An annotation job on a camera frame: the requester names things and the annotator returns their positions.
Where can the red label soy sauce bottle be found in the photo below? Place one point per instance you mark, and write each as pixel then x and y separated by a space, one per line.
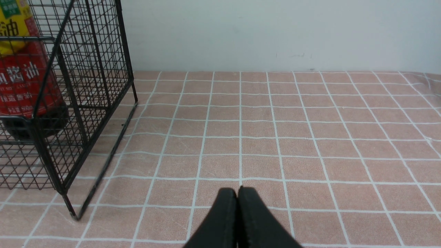
pixel 24 63

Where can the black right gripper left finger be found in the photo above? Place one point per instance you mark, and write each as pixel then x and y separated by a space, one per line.
pixel 218 229

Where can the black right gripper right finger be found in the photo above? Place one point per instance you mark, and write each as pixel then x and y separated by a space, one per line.
pixel 256 225

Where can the black wire mesh rack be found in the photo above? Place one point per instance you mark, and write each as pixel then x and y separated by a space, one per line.
pixel 87 47

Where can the pink checkered tablecloth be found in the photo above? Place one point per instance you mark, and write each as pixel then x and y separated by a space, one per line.
pixel 341 159

